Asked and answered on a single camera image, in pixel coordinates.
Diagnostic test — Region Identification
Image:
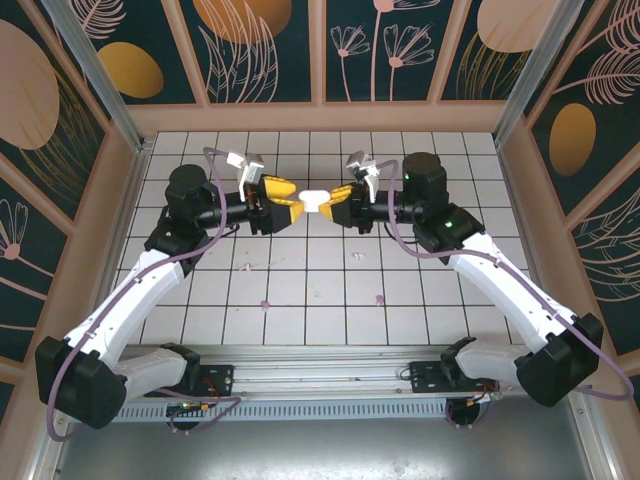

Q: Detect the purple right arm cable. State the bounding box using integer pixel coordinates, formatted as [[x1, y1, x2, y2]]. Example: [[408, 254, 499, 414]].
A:
[[372, 158, 635, 402]]

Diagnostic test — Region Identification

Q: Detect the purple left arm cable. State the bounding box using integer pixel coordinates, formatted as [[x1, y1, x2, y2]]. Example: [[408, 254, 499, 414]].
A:
[[47, 146, 251, 444]]

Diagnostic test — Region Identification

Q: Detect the slotted grey cable duct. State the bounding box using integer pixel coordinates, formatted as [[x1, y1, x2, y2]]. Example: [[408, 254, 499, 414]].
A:
[[112, 399, 451, 424]]

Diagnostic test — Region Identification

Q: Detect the pink cloth piece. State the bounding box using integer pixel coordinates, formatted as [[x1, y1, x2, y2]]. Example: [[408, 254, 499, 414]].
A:
[[297, 188, 329, 214]]

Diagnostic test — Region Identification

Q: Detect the black round cable port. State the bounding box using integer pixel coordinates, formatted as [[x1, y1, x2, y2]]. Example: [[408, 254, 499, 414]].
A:
[[166, 402, 201, 434], [446, 397, 486, 430]]

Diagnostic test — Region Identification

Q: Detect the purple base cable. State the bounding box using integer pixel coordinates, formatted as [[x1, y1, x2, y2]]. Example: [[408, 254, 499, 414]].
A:
[[167, 387, 242, 434]]

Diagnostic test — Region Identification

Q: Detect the aluminium frame post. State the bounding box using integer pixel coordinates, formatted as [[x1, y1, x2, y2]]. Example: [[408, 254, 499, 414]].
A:
[[42, 0, 152, 152], [493, 0, 587, 145]]

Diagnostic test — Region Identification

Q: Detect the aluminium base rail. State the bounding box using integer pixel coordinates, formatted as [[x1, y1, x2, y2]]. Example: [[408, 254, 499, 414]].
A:
[[114, 344, 526, 401]]

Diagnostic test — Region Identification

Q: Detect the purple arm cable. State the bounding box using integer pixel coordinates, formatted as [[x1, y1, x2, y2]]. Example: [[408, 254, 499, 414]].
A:
[[372, 158, 635, 402], [47, 146, 251, 444]]

